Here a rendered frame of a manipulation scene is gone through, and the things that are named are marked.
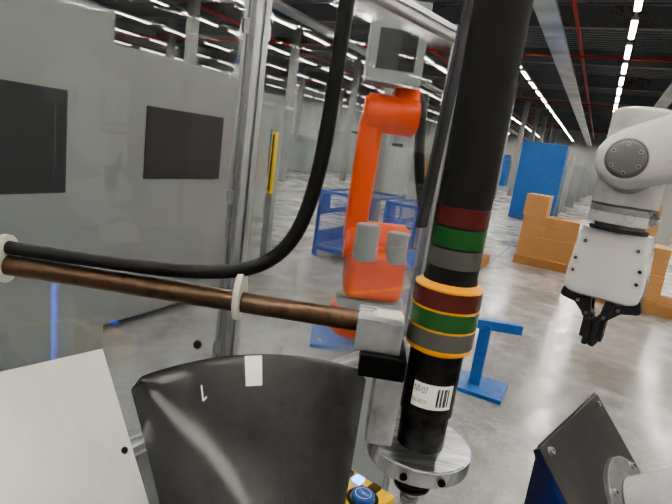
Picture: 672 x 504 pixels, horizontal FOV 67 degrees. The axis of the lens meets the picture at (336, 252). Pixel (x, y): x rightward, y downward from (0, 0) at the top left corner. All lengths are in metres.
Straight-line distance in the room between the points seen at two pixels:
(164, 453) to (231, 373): 0.09
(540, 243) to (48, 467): 9.23
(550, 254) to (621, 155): 8.93
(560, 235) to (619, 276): 8.79
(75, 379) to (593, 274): 0.69
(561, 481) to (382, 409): 0.60
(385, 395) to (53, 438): 0.42
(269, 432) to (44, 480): 0.26
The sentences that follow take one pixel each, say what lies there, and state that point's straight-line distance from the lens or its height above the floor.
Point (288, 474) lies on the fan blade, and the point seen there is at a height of 1.36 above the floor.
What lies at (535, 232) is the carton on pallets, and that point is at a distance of 9.59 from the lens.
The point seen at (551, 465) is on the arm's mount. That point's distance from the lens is 0.91.
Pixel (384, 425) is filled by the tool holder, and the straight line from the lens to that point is 0.35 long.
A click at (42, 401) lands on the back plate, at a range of 0.67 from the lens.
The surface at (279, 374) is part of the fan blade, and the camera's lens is 0.52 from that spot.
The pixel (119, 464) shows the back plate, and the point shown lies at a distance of 0.68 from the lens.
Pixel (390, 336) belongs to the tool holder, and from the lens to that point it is 0.33.
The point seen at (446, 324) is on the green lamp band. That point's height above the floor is 1.55.
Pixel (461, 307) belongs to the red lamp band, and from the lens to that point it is 0.32.
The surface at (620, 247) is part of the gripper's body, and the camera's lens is 0.79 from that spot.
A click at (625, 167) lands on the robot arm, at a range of 0.70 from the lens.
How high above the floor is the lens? 1.65
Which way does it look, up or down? 12 degrees down
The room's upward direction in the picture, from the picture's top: 8 degrees clockwise
